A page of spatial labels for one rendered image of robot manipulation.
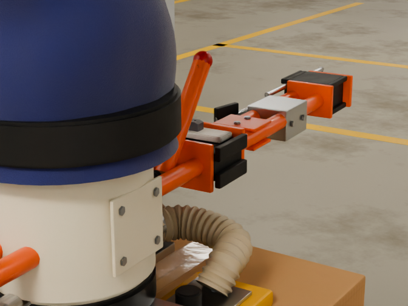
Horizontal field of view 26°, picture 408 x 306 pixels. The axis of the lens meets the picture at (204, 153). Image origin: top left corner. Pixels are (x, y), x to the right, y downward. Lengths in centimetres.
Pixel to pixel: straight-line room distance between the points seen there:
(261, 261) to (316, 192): 304
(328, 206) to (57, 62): 329
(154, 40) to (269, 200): 326
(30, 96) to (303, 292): 44
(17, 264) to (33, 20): 21
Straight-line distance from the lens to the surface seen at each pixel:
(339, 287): 105
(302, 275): 107
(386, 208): 399
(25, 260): 80
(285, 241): 358
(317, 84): 133
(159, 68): 79
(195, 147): 103
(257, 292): 98
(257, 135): 115
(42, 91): 74
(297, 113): 125
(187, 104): 103
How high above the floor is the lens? 141
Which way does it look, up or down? 18 degrees down
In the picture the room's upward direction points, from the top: straight up
